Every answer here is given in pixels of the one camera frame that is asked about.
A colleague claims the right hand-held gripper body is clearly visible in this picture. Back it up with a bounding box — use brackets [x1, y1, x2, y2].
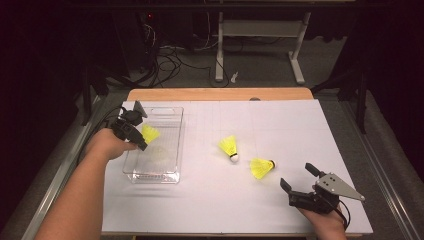
[288, 172, 366, 214]

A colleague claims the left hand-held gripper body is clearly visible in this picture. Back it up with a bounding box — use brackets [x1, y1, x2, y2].
[109, 100, 149, 143]

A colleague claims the yellow shuttlecock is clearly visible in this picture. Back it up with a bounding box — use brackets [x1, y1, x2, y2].
[249, 157, 277, 180]
[218, 134, 240, 164]
[141, 123, 161, 145]

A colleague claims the clear plastic tray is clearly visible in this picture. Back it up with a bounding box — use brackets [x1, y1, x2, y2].
[122, 106, 185, 185]

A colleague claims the person's left hand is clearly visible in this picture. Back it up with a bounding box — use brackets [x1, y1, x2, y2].
[84, 128, 138, 162]

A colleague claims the person's right hand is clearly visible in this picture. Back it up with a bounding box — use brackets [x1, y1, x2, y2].
[298, 204, 348, 234]

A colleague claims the black metal stand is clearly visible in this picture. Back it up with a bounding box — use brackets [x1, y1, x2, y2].
[79, 64, 111, 127]
[311, 68, 369, 135]

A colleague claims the white table cover board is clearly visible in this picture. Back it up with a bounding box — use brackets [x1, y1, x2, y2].
[100, 99, 374, 236]

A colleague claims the black computer tower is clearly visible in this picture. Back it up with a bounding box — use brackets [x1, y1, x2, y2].
[113, 11, 161, 74]

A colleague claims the left hand-held gripper cable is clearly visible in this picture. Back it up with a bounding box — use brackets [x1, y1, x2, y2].
[99, 108, 122, 130]

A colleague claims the hand-held gripper cable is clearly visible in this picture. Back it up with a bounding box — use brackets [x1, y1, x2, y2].
[336, 199, 352, 231]
[99, 108, 122, 130]

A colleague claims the right hand-held gripper cable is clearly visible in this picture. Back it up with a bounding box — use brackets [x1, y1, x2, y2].
[336, 199, 352, 231]

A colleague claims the grey metal rail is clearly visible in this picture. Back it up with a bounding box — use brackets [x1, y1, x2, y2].
[19, 96, 101, 240]
[339, 98, 424, 240]

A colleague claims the tangle of black cables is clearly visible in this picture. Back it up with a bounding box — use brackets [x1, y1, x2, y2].
[133, 24, 231, 89]

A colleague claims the white metal desk frame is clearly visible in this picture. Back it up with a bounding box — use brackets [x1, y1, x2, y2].
[214, 11, 313, 85]

